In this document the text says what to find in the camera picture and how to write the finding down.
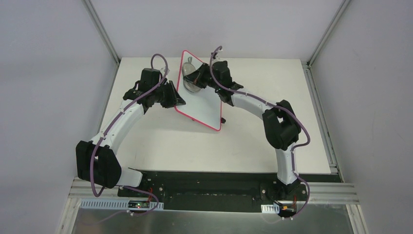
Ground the corner aluminium post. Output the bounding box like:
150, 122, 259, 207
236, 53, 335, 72
306, 0, 352, 68
82, 0, 121, 66

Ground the left white cable duct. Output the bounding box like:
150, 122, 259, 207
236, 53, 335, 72
80, 199, 164, 211

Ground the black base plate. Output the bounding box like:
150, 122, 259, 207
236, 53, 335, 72
84, 169, 342, 214

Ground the right white cable duct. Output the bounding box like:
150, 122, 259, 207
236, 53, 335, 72
261, 203, 280, 214

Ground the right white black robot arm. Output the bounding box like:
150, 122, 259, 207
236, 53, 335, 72
182, 61, 301, 200

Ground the silver mesh sponge eraser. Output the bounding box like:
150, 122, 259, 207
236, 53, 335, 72
182, 56, 201, 93

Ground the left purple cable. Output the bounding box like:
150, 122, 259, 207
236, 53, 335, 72
90, 53, 169, 217

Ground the left corner aluminium post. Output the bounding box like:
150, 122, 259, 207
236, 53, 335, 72
82, 0, 121, 66

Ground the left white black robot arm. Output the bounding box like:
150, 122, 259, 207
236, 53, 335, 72
75, 68, 186, 197

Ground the white cable duct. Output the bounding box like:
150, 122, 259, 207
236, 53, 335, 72
80, 199, 164, 211
261, 203, 280, 214

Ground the right corner aluminium post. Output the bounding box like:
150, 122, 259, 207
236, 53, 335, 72
306, 0, 352, 68

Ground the red-framed whiteboard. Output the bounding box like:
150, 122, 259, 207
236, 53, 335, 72
175, 50, 222, 132

